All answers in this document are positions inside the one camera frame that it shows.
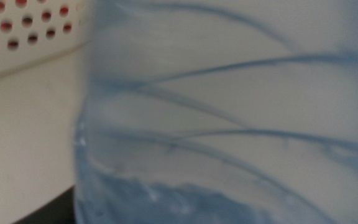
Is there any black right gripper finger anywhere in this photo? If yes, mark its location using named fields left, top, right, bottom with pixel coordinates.
left=11, top=185, right=76, bottom=224

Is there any clear water bottle blue cap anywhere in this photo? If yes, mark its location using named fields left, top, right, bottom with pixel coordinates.
left=73, top=0, right=358, bottom=224

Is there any white perforated plastic basket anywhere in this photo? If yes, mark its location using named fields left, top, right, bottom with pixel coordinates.
left=0, top=0, right=93, bottom=84

